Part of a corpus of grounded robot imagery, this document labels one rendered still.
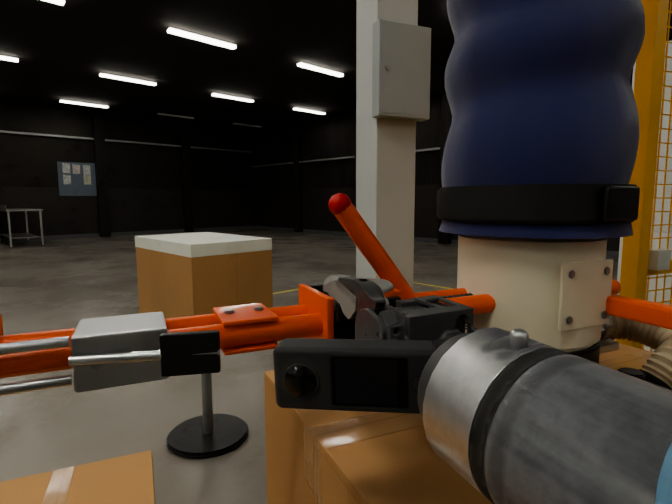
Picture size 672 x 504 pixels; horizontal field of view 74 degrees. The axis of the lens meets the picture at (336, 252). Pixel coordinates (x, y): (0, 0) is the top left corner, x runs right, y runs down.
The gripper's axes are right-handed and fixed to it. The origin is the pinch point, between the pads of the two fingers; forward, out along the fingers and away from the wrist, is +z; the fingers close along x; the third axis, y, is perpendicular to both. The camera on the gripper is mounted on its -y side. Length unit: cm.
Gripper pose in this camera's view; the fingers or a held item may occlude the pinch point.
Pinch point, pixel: (325, 318)
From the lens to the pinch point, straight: 46.3
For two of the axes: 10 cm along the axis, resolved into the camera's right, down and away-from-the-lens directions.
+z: -4.0, -1.2, 9.1
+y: 9.2, -0.6, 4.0
